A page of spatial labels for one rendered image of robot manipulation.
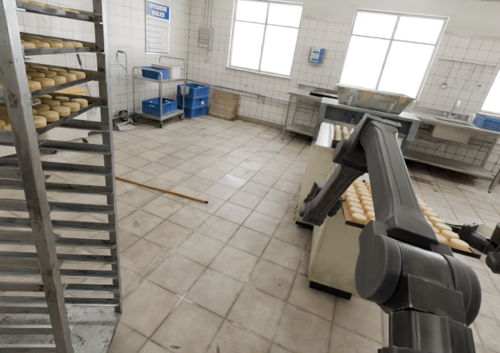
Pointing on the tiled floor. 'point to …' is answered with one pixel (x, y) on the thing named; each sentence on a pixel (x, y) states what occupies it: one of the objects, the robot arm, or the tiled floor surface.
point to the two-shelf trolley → (158, 94)
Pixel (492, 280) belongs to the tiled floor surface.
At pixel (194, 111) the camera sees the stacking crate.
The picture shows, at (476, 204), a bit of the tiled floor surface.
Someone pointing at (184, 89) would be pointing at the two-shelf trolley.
